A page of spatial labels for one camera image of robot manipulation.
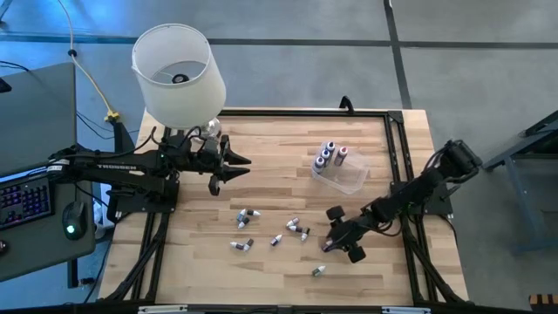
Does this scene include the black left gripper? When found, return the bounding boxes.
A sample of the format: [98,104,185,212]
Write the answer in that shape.
[198,134,252,196]

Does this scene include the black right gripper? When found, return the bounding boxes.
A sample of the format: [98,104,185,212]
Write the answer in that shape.
[322,204,371,263]

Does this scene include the clear plastic container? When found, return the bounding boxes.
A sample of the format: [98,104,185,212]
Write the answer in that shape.
[310,140,371,196]

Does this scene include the white shade table lamp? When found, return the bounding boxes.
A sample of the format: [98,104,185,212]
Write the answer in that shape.
[131,23,228,143]

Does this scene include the white plastic item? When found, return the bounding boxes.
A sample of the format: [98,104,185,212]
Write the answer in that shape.
[93,181,115,228]

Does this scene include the black computer mouse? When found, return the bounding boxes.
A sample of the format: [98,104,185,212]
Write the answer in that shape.
[62,200,87,241]

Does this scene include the black desk leg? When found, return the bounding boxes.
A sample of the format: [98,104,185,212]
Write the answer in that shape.
[66,259,79,289]

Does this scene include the blue grey metal table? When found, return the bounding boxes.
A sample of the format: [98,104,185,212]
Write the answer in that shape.
[481,108,558,256]

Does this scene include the grey desk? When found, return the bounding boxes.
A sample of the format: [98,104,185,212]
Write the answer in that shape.
[0,172,97,283]

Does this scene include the black backlit keyboard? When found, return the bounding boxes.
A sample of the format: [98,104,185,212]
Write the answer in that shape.
[0,171,56,231]

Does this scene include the black orange striped block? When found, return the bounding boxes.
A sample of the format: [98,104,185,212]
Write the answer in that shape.
[528,294,558,311]

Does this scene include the white metal bracket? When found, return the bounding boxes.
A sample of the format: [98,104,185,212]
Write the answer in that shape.
[138,304,188,314]
[382,306,432,314]

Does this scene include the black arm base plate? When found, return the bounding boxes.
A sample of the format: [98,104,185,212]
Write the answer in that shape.
[113,191,180,215]
[390,181,454,216]

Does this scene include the black upright post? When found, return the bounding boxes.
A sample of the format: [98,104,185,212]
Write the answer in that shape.
[113,120,136,154]

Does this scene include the black floor cable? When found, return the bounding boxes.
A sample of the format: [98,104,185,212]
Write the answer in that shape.
[76,111,140,140]

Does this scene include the yellow white cable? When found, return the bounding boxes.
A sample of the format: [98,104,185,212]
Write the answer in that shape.
[56,0,121,123]

